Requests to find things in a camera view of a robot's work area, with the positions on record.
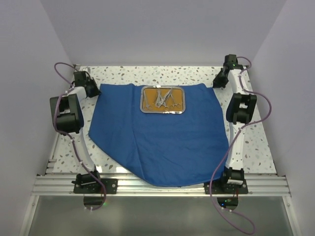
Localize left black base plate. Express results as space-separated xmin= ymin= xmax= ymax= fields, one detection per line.
xmin=71 ymin=174 xmax=118 ymax=194

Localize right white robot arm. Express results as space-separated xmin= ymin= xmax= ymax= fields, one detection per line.
xmin=213 ymin=54 xmax=257 ymax=193

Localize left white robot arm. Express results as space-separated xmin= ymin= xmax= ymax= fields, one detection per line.
xmin=50 ymin=71 xmax=102 ymax=193

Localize blue surgical drape cloth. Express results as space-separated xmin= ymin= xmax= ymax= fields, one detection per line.
xmin=89 ymin=84 xmax=228 ymax=187

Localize steel tray with orange mat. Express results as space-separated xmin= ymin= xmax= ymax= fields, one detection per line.
xmin=140 ymin=86 xmax=186 ymax=115

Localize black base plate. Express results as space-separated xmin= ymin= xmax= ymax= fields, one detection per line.
xmin=211 ymin=167 xmax=249 ymax=194
xmin=71 ymin=174 xmax=118 ymax=194

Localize steel forceps in tray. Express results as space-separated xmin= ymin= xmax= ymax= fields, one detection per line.
xmin=155 ymin=88 xmax=166 ymax=108

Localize aluminium mounting rail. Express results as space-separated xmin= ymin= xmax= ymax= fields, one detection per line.
xmin=31 ymin=172 xmax=288 ymax=197

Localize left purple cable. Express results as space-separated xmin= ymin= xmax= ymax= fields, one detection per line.
xmin=53 ymin=62 xmax=107 ymax=211

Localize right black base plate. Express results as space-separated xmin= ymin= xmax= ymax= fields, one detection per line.
xmin=211 ymin=167 xmax=249 ymax=194

